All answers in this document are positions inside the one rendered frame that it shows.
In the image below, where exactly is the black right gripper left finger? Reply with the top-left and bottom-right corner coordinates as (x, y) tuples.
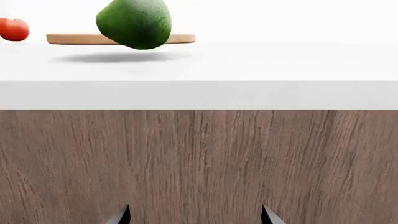
(105, 203), (131, 224)

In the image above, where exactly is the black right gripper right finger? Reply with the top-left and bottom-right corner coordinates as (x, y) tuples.
(261, 204), (285, 224)

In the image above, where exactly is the round wooden cutting board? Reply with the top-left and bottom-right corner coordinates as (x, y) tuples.
(45, 33), (197, 46)

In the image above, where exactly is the green avocado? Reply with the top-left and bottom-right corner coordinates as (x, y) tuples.
(95, 0), (173, 50)

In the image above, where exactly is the red tomato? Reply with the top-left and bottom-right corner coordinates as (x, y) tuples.
(0, 17), (30, 42)

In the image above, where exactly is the wood grain counter cabinet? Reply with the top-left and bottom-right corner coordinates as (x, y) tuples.
(0, 108), (398, 224)

